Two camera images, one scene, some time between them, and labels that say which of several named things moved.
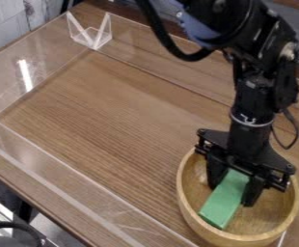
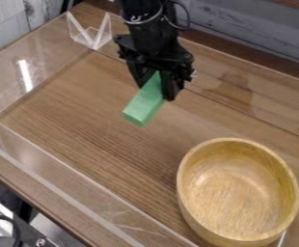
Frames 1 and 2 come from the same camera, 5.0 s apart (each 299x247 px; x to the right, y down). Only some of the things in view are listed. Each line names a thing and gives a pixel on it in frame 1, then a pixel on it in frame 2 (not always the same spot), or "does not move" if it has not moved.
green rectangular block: [226, 200] to [146, 101]
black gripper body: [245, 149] to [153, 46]
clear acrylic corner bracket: [93, 37] does not move
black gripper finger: [256, 186] to [172, 84]
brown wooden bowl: [257, 225] does not move
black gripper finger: [217, 169] to [142, 71]
